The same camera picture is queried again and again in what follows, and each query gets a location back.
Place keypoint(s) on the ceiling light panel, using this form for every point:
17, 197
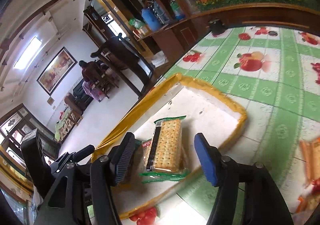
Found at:
29, 54

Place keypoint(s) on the orange cracker pack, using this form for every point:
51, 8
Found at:
309, 199

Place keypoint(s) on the framed wall painting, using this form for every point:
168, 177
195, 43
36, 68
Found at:
56, 70

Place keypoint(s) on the wooden cabinet counter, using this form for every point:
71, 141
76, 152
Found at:
176, 39

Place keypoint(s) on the small black cup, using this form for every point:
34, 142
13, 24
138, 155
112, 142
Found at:
216, 27

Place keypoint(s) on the seated person in red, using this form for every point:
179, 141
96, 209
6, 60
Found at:
95, 81

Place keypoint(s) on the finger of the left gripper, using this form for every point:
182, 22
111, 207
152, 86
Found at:
83, 153

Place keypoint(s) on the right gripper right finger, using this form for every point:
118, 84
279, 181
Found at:
209, 157

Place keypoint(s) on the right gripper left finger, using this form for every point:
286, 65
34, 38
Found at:
121, 158

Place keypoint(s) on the dark wooden chair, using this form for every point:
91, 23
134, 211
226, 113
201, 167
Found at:
129, 56

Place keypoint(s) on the green square cracker pack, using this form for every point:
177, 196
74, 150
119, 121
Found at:
164, 157

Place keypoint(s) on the green fruit pattern tablecloth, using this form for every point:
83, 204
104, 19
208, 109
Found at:
274, 74

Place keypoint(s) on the green snack bag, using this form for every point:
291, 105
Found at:
137, 24

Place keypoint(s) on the blue thermos jug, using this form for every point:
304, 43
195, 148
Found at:
150, 19

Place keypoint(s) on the gold rimmed white tray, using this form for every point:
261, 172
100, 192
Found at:
207, 111

